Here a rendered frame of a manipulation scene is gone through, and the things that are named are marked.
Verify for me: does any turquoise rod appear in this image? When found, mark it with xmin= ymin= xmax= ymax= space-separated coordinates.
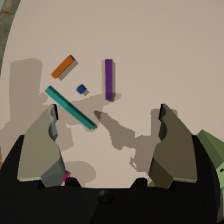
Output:
xmin=45 ymin=85 xmax=95 ymax=130

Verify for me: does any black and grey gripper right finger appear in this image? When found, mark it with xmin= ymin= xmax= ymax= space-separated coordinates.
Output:
xmin=149 ymin=104 xmax=221 ymax=224

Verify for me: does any orange rod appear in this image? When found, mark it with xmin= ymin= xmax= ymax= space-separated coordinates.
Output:
xmin=51 ymin=55 xmax=75 ymax=79

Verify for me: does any purple rod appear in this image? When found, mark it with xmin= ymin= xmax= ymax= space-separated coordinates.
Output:
xmin=105 ymin=59 xmax=112 ymax=100

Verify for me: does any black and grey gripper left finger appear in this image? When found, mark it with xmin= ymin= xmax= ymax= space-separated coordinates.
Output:
xmin=0 ymin=104 xmax=66 ymax=224

